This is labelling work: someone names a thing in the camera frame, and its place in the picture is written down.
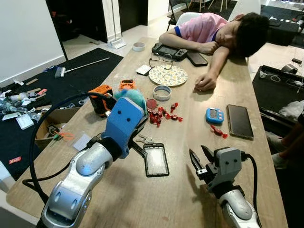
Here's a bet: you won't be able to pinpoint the white plastic bag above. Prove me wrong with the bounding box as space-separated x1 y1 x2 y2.
277 100 304 120

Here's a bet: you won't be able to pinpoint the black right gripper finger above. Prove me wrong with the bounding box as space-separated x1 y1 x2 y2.
189 149 203 174
200 145 216 165

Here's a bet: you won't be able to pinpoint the white panel foot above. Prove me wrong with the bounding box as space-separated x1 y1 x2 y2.
108 38 127 50

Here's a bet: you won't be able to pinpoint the sleeping person pink shirt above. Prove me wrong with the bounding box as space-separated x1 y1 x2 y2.
173 12 271 59

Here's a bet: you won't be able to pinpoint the person's left hand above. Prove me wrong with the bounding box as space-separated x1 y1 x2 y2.
193 72 218 93

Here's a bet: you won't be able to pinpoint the white sneaker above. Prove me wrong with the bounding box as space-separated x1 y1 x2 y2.
273 152 290 171
266 132 286 152

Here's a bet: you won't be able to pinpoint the small black phone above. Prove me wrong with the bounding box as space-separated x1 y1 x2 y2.
186 51 209 67

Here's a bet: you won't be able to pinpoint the teal fluffy ball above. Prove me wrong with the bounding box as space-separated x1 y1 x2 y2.
115 89 147 114

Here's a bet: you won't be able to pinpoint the cluttered black floor mat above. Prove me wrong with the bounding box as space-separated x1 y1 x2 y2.
0 47 124 182

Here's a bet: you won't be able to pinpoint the white tape roll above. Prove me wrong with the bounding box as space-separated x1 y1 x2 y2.
132 42 146 52

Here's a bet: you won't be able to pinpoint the person's right hand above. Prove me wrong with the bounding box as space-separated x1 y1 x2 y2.
197 41 220 55

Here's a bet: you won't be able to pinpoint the black handheld game console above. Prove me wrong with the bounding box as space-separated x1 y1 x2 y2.
152 42 189 62

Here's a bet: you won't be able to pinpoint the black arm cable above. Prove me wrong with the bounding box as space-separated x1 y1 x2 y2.
241 152 263 228
21 92 116 204

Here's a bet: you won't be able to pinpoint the small orange device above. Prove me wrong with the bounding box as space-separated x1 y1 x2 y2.
118 79 137 92

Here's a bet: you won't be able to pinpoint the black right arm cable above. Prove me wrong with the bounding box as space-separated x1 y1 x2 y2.
241 152 263 228

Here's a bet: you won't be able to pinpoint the white long-handled mop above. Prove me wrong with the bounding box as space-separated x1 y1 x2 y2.
54 57 111 79

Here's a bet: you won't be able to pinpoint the white partition panel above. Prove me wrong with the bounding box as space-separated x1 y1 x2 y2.
0 0 67 87

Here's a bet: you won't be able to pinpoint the black office chair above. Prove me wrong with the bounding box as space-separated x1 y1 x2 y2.
166 0 190 30

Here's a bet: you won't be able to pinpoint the blue digital timer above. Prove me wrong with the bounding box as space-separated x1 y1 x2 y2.
205 107 225 125

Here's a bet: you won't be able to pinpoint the large orange black device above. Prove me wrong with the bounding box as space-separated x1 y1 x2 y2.
88 85 115 117

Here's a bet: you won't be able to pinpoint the black eyeglasses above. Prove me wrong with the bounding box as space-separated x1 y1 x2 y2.
149 53 174 70

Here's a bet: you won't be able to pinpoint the black covered table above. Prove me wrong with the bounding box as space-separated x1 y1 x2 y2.
260 4 304 48

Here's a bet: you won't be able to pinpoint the white square card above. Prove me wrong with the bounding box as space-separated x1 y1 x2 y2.
135 64 153 76

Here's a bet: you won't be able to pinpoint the large black smartphone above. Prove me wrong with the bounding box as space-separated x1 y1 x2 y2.
226 104 255 141

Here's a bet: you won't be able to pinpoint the pale blue left wrist camera mount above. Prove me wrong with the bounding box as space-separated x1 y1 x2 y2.
101 96 146 160

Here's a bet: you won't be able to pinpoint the patterned round plate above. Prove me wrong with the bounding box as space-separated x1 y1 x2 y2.
148 65 189 87

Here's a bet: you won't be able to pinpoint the black phone with shiny screen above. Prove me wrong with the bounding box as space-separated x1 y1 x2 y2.
143 142 171 178

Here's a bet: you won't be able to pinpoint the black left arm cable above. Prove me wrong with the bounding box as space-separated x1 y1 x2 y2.
21 92 116 204

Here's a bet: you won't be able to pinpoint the white paper sheet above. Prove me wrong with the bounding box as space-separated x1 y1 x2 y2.
15 114 34 130

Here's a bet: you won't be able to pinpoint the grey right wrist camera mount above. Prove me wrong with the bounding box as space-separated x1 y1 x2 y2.
213 147 244 185

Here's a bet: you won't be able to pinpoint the red round lid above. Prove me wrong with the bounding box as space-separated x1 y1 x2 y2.
146 98 159 111

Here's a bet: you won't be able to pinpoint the grey tape ring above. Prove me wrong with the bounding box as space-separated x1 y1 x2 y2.
152 85 172 102

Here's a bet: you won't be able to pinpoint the brown cardboard box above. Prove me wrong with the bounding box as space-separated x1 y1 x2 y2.
34 106 82 151

